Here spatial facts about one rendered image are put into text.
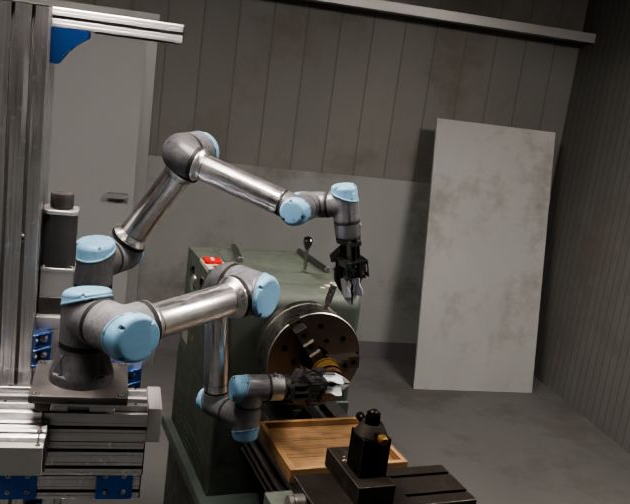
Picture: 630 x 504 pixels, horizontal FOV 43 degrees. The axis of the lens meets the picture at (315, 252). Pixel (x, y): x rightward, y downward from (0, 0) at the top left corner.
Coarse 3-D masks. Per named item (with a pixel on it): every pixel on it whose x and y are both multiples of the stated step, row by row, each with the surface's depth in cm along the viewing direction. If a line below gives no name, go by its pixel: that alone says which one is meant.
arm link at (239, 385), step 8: (232, 376) 223; (240, 376) 222; (248, 376) 222; (256, 376) 223; (264, 376) 224; (232, 384) 221; (240, 384) 219; (248, 384) 220; (256, 384) 221; (264, 384) 222; (272, 384) 223; (232, 392) 221; (240, 392) 219; (248, 392) 220; (256, 392) 221; (264, 392) 222; (272, 392) 223; (232, 400) 221; (240, 400) 220; (248, 400) 221; (256, 400) 221; (264, 400) 224; (248, 408) 221
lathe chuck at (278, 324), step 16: (304, 304) 254; (288, 320) 247; (304, 320) 246; (320, 320) 248; (336, 320) 250; (272, 336) 246; (288, 336) 245; (320, 336) 249; (336, 336) 251; (352, 336) 253; (272, 352) 244; (288, 352) 246; (336, 352) 253; (272, 368) 246; (288, 368) 248; (352, 368) 256
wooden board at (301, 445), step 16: (272, 432) 241; (288, 432) 243; (304, 432) 244; (320, 432) 245; (336, 432) 247; (272, 448) 230; (288, 448) 232; (304, 448) 234; (320, 448) 235; (288, 464) 219; (304, 464) 224; (320, 464) 226; (400, 464) 229; (288, 480) 217
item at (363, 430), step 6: (360, 426) 193; (366, 426) 192; (372, 426) 192; (378, 426) 192; (360, 432) 192; (366, 432) 191; (372, 432) 191; (384, 432) 193; (366, 438) 191; (372, 438) 191
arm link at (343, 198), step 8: (336, 184) 226; (344, 184) 225; (352, 184) 224; (328, 192) 226; (336, 192) 222; (344, 192) 221; (352, 192) 222; (328, 200) 224; (336, 200) 223; (344, 200) 222; (352, 200) 222; (328, 208) 224; (336, 208) 223; (344, 208) 223; (352, 208) 223; (336, 216) 225; (344, 216) 223; (352, 216) 224; (336, 224) 226; (344, 224) 224; (352, 224) 224
